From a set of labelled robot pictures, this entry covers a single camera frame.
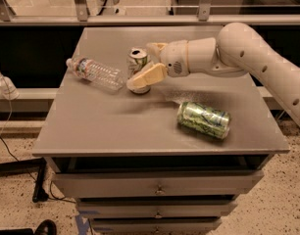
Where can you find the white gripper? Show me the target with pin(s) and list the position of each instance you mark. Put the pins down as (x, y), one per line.
(174, 59)

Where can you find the white green 7up can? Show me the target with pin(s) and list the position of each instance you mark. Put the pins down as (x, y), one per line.
(137, 59)

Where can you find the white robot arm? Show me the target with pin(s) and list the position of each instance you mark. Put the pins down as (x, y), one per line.
(236, 50)

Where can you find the clear plastic water bottle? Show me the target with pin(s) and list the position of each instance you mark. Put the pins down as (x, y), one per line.
(96, 73)

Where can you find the green soda can lying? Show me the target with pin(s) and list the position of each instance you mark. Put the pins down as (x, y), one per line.
(204, 119)

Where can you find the grey drawer cabinet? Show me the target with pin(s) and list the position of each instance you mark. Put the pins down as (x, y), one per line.
(89, 130)

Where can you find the top grey drawer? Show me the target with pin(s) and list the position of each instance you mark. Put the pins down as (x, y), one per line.
(157, 183)

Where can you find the grey drawer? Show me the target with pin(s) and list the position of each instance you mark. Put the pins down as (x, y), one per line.
(157, 183)
(157, 208)
(130, 225)

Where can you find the white plug adapter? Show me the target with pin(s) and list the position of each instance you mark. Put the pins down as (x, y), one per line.
(7, 88)

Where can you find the middle grey drawer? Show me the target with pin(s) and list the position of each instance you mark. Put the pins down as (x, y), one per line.
(157, 208)

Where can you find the bottom grey drawer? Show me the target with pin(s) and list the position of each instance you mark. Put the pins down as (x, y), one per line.
(130, 225)

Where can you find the black shoe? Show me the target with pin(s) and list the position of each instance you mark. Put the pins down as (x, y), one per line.
(46, 227)

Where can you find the metal railing frame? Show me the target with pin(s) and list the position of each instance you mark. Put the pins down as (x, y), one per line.
(169, 12)

